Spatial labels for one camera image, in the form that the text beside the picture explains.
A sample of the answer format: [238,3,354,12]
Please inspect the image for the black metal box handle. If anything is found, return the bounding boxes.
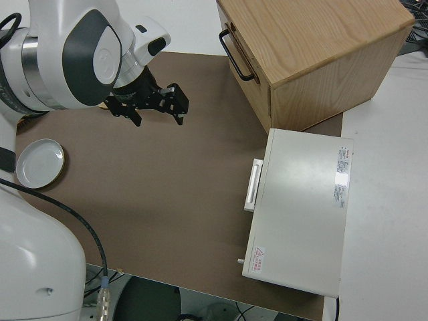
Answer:
[218,27,257,82]

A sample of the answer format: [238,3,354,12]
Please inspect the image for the white oven door handle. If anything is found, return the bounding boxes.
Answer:
[243,158,264,212]

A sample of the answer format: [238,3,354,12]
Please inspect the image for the brown wicker basket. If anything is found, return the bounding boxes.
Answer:
[15,112,35,130]

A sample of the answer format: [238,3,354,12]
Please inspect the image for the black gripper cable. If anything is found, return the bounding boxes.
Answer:
[0,12,23,43]

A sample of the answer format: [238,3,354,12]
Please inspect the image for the light wooden box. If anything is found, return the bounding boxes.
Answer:
[215,0,416,134]

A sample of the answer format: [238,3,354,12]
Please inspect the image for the black cable with metal connector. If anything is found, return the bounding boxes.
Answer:
[0,177,113,320]

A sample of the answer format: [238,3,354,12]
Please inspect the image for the gray round plate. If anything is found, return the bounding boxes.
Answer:
[15,138,66,190]

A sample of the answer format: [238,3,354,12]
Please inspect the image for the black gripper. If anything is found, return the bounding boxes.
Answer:
[103,68,190,128]

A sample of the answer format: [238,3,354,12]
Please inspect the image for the black cable tangle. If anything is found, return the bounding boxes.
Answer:
[399,0,428,58]

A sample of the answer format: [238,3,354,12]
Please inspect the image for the cream white toaster oven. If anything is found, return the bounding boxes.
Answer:
[236,128,354,298]

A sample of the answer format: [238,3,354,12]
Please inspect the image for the white text label sticker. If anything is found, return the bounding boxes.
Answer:
[332,144,354,210]

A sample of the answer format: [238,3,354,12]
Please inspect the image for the brown table mat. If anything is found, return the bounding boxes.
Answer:
[13,51,344,321]

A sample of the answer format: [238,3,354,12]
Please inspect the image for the red warning sticker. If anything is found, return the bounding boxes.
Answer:
[252,246,266,272]

